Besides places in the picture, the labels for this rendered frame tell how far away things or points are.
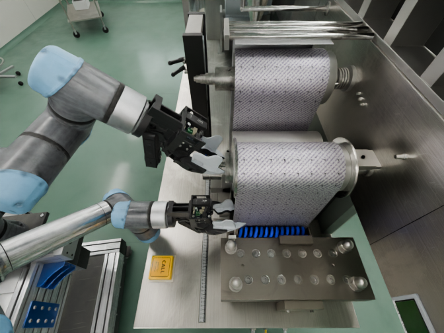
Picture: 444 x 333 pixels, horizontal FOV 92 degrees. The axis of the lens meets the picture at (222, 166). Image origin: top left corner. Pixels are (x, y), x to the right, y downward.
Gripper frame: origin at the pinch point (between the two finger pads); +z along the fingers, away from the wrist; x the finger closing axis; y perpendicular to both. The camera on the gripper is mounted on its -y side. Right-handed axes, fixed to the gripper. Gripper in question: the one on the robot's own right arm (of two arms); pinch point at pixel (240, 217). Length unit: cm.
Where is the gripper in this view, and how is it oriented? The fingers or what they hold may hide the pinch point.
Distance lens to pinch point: 64.0
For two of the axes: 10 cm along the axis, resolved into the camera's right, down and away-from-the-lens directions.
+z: 10.0, 0.0, 0.0
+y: 0.0, -6.0, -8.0
